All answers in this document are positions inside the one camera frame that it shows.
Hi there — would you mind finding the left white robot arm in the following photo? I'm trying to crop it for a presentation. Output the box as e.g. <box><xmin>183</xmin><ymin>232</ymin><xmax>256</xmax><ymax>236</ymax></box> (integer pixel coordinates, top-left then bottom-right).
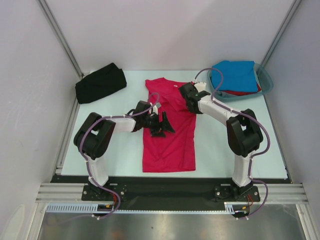
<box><xmin>73</xmin><ymin>100</ymin><xmax>175</xmax><ymax>200</ymax></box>

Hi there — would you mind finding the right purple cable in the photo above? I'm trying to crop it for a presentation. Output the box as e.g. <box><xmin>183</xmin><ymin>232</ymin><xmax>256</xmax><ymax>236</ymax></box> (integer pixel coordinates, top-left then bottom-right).
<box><xmin>193</xmin><ymin>67</ymin><xmax>271</xmax><ymax>221</ymax></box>

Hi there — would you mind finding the pink t shirt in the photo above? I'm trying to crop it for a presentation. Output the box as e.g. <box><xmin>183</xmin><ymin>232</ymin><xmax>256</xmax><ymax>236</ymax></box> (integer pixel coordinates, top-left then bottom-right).
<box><xmin>142</xmin><ymin>77</ymin><xmax>197</xmax><ymax>173</ymax></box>

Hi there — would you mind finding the right aluminium corner post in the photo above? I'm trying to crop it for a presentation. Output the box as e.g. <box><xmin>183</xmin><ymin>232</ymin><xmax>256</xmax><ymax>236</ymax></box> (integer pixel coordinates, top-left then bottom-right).
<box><xmin>260</xmin><ymin>0</ymin><xmax>303</xmax><ymax>67</ymax></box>

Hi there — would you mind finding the blue t shirt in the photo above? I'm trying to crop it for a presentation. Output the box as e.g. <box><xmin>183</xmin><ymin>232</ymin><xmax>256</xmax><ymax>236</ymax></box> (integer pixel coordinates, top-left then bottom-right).
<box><xmin>212</xmin><ymin>60</ymin><xmax>259</xmax><ymax>93</ymax></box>

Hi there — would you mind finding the folded black t shirt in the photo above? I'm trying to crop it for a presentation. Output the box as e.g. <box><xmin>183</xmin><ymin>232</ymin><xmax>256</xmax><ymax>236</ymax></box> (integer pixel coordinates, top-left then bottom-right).
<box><xmin>75</xmin><ymin>62</ymin><xmax>127</xmax><ymax>104</ymax></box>

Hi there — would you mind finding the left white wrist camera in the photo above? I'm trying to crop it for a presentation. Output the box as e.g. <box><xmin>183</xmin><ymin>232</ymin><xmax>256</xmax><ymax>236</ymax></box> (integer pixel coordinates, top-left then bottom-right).
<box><xmin>149</xmin><ymin>102</ymin><xmax>162</xmax><ymax>115</ymax></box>

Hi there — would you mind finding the red t shirt in basket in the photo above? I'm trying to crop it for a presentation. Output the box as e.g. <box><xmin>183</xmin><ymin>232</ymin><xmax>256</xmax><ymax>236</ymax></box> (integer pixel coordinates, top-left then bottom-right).
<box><xmin>222</xmin><ymin>84</ymin><xmax>262</xmax><ymax>96</ymax></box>

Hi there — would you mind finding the right slotted cable duct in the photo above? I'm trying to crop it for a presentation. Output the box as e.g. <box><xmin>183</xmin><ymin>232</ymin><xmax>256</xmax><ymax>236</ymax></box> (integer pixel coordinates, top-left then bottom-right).
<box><xmin>224</xmin><ymin>202</ymin><xmax>250</xmax><ymax>215</ymax></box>

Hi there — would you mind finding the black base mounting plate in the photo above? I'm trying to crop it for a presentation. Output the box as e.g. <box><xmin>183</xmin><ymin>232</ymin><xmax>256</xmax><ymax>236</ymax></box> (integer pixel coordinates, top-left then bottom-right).
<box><xmin>51</xmin><ymin>173</ymin><xmax>292</xmax><ymax>211</ymax></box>

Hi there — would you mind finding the left aluminium corner post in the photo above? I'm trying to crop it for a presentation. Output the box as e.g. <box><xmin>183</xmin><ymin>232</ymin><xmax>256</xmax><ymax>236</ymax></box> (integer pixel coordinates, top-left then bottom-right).
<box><xmin>36</xmin><ymin>0</ymin><xmax>84</xmax><ymax>79</ymax></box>

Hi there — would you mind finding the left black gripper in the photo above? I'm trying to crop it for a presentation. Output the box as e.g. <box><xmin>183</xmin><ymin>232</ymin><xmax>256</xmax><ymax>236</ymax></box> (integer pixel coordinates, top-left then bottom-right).
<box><xmin>142</xmin><ymin>111</ymin><xmax>175</xmax><ymax>138</ymax></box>

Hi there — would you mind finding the aluminium corner post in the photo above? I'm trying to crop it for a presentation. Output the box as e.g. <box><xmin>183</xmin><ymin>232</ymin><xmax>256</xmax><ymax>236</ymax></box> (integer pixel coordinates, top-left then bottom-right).
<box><xmin>36</xmin><ymin>0</ymin><xmax>84</xmax><ymax>79</ymax></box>
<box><xmin>260</xmin><ymin>0</ymin><xmax>303</xmax><ymax>67</ymax></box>

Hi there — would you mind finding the teal plastic basket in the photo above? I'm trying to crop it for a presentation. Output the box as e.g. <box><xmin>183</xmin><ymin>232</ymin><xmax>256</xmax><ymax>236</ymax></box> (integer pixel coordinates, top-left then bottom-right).
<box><xmin>207</xmin><ymin>62</ymin><xmax>274</xmax><ymax>102</ymax></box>

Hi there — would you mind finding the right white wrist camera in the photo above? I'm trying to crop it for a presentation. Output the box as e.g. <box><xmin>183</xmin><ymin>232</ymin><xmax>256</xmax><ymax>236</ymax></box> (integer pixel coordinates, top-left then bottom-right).
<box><xmin>193</xmin><ymin>81</ymin><xmax>207</xmax><ymax>93</ymax></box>

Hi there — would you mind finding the slotted cable duct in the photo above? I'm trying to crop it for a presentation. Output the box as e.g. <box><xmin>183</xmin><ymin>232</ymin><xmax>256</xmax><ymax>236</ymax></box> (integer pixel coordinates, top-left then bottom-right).
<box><xmin>224</xmin><ymin>202</ymin><xmax>250</xmax><ymax>215</ymax></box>
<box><xmin>46</xmin><ymin>203</ymin><xmax>114</xmax><ymax>214</ymax></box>

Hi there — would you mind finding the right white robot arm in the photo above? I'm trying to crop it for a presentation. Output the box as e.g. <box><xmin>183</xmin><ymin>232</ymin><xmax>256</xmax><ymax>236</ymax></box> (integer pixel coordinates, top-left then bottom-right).
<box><xmin>178</xmin><ymin>82</ymin><xmax>263</xmax><ymax>201</ymax></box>

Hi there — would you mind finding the left slotted cable duct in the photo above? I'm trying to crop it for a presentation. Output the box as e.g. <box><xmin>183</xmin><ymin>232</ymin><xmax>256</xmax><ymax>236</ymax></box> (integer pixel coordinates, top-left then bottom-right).
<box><xmin>46</xmin><ymin>203</ymin><xmax>114</xmax><ymax>214</ymax></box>

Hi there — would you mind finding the aluminium front frame rail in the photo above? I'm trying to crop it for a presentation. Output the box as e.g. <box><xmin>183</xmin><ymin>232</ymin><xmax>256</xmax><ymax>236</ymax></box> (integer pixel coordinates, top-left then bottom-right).
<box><xmin>36</xmin><ymin>183</ymin><xmax>309</xmax><ymax>204</ymax></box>

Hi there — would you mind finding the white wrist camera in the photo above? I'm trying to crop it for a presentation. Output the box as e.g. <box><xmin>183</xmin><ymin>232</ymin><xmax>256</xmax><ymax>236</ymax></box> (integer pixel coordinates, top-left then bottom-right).
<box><xmin>149</xmin><ymin>102</ymin><xmax>162</xmax><ymax>115</ymax></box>
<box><xmin>193</xmin><ymin>81</ymin><xmax>207</xmax><ymax>93</ymax></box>

